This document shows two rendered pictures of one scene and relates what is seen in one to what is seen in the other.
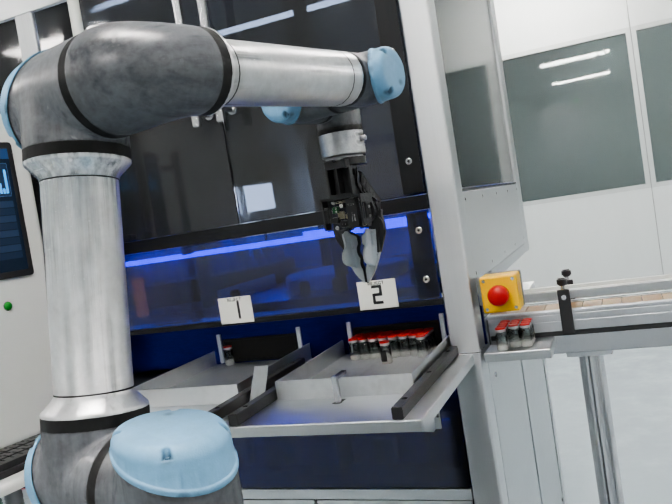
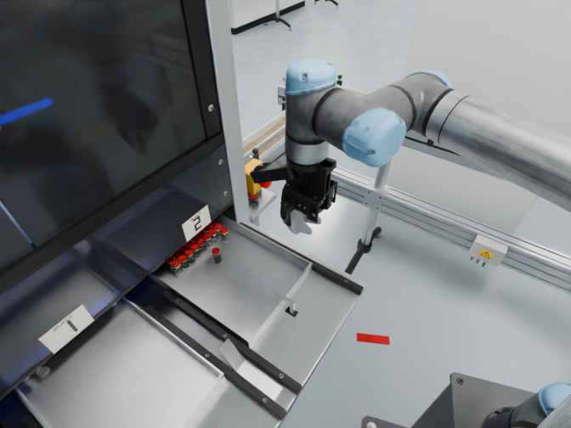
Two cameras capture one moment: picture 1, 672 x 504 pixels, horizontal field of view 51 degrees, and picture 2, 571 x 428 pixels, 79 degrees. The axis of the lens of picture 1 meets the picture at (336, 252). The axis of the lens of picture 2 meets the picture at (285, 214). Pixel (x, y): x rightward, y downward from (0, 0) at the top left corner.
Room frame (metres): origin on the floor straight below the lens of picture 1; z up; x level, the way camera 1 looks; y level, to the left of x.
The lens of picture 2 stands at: (1.13, 0.46, 1.64)
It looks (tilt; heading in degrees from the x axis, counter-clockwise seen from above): 45 degrees down; 283
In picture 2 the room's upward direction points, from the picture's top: straight up
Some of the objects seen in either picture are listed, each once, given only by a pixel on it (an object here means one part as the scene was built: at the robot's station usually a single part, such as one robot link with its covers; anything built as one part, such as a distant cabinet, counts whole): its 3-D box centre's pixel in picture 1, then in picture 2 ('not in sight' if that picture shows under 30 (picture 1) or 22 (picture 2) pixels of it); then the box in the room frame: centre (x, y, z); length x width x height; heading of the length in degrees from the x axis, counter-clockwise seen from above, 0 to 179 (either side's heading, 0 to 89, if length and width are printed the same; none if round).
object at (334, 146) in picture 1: (344, 146); (308, 143); (1.20, -0.04, 1.31); 0.08 x 0.08 x 0.05
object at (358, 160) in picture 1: (348, 194); (308, 183); (1.20, -0.04, 1.23); 0.09 x 0.08 x 0.12; 158
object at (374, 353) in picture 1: (388, 346); (199, 249); (1.49, -0.08, 0.90); 0.18 x 0.02 x 0.05; 68
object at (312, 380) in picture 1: (372, 362); (229, 269); (1.39, -0.04, 0.90); 0.34 x 0.26 x 0.04; 158
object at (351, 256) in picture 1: (350, 258); (300, 226); (1.21, -0.02, 1.12); 0.06 x 0.03 x 0.09; 158
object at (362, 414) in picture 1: (282, 391); (205, 340); (1.39, 0.15, 0.87); 0.70 x 0.48 x 0.02; 68
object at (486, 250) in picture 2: not in sight; (487, 250); (0.51, -0.64, 0.50); 0.12 x 0.05 x 0.09; 158
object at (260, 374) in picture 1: (246, 391); (250, 368); (1.26, 0.20, 0.91); 0.14 x 0.03 x 0.06; 158
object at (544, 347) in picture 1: (521, 347); (247, 198); (1.44, -0.34, 0.87); 0.14 x 0.13 x 0.02; 158
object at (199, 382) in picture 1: (224, 373); (119, 381); (1.52, 0.28, 0.90); 0.34 x 0.26 x 0.04; 158
